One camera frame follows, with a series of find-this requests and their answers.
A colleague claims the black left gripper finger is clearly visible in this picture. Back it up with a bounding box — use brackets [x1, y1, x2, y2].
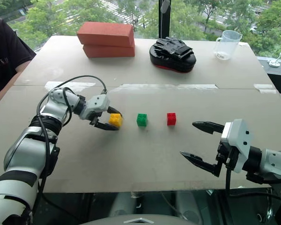
[107, 106, 123, 118]
[94, 120, 120, 131]

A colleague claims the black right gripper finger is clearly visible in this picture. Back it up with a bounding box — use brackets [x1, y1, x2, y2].
[179, 150, 222, 178]
[192, 121, 225, 135]

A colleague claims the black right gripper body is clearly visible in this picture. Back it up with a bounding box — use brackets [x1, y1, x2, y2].
[214, 140, 235, 171]

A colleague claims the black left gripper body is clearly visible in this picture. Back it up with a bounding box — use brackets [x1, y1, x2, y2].
[89, 106, 111, 127]

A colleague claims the yellow toy brick cube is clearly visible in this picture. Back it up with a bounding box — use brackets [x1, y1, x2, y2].
[108, 113, 124, 128]

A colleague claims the green toy brick cube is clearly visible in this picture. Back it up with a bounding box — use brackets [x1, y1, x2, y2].
[136, 113, 148, 128]

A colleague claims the red toy brick cube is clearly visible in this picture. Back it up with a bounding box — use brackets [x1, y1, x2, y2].
[166, 112, 177, 126]

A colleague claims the long clear tape strip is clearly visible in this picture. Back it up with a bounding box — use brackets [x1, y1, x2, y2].
[112, 83, 219, 91]

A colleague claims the red clay brick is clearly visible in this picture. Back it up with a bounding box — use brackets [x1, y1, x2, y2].
[76, 22, 135, 47]
[82, 42, 136, 59]

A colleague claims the black boxing focus mitt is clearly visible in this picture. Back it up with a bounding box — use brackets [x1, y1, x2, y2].
[149, 37, 197, 74]

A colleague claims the clear plastic measuring cup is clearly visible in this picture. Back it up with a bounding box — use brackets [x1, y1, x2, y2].
[213, 30, 243, 60]

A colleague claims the silver robot torso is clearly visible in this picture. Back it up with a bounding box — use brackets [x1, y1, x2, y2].
[81, 217, 197, 225]

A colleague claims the person in black shirt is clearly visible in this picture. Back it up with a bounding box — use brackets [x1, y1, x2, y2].
[0, 17, 37, 99]

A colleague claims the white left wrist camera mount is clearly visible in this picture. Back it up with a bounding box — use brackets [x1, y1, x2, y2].
[79, 93, 111, 120]

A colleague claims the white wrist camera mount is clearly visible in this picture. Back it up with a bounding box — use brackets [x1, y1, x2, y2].
[79, 93, 111, 120]
[220, 119, 251, 173]

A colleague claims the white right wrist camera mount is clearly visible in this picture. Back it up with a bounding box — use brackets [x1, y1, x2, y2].
[220, 119, 251, 173]

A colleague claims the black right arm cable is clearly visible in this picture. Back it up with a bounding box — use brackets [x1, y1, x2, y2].
[225, 167, 281, 202]

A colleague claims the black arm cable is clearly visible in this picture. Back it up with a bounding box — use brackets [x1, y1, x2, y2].
[225, 167, 281, 202]
[32, 75, 108, 211]

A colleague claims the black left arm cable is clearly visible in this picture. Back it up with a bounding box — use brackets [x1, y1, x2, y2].
[32, 75, 108, 211]

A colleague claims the white window handle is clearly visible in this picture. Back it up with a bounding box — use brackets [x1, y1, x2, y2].
[267, 52, 281, 68]

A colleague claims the black window frame post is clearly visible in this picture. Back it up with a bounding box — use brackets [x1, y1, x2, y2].
[158, 0, 171, 39]

